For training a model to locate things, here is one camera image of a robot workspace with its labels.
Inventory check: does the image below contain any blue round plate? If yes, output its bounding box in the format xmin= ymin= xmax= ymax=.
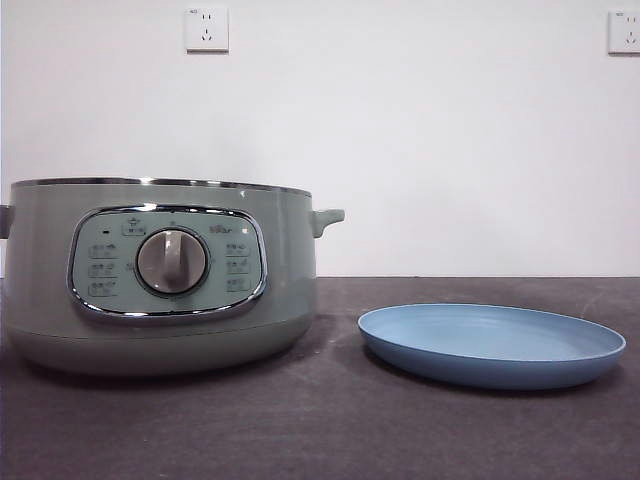
xmin=357 ymin=303 xmax=627 ymax=390

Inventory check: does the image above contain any pale green electric steamer pot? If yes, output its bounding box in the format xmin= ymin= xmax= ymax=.
xmin=0 ymin=176 xmax=346 ymax=377

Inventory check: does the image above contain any white wall socket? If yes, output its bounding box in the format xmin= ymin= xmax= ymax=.
xmin=607 ymin=9 xmax=640 ymax=55
xmin=186 ymin=6 xmax=231 ymax=54

